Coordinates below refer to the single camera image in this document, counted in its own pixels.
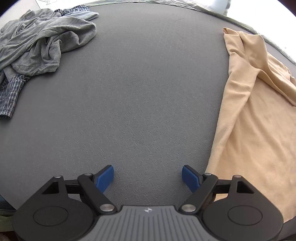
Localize person's denim trousers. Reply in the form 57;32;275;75
0;195;17;215

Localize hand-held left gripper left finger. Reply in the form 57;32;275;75
41;164;117;214

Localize plain light blue garment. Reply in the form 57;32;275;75
62;10;100;22

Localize grey sweatshirt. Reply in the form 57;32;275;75
0;9;97;82

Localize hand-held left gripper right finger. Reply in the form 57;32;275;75
180;164;255;213

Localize printed translucent plastic sheet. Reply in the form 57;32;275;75
35;0;296;67

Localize blue plaid garment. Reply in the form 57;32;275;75
0;75;32;120
54;6;91;17

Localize beige long-sleeve shirt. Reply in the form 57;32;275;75
206;27;296;223

